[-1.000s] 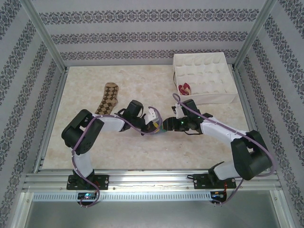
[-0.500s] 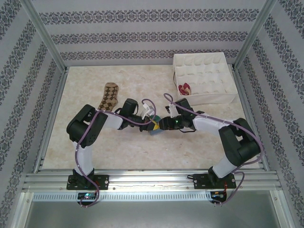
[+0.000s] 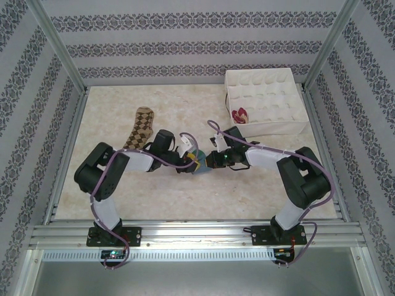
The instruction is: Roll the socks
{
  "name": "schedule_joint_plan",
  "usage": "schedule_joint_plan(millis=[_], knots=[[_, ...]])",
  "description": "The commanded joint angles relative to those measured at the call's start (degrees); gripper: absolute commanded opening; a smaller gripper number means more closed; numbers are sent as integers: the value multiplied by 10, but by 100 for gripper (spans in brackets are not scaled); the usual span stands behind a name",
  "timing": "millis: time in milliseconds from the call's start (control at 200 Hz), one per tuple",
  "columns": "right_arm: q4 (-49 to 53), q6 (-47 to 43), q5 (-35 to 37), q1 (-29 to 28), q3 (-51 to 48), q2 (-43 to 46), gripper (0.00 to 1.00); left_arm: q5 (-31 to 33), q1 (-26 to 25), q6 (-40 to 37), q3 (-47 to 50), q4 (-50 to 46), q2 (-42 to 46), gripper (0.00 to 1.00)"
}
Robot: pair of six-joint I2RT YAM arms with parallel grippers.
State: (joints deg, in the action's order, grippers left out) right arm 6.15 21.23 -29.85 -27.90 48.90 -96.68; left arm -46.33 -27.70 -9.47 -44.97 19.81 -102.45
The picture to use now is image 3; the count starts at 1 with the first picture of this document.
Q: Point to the blue orange striped sock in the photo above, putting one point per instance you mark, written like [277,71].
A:
[203,166]

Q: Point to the beige sock with red toe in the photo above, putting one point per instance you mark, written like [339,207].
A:
[240,115]

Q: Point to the white fabric organizer box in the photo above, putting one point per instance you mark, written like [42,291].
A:
[268,129]

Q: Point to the brown argyle sock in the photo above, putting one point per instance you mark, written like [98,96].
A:
[142,123]

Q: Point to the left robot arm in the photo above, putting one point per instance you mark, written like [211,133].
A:
[98,179]

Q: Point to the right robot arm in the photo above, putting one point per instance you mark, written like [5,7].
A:
[305,185]

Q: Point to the grey metal sheet tray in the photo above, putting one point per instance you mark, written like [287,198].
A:
[197,280]

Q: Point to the aluminium mounting rail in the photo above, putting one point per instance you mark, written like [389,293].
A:
[197,231]

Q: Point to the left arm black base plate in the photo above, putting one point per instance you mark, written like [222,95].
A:
[134,235]

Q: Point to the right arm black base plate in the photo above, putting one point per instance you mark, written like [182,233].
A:
[262,235]

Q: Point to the aluminium table side rail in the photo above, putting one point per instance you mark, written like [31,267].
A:
[340,212]
[69,154]

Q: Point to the aluminium frame post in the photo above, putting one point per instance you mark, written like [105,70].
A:
[63,52]
[328,46]

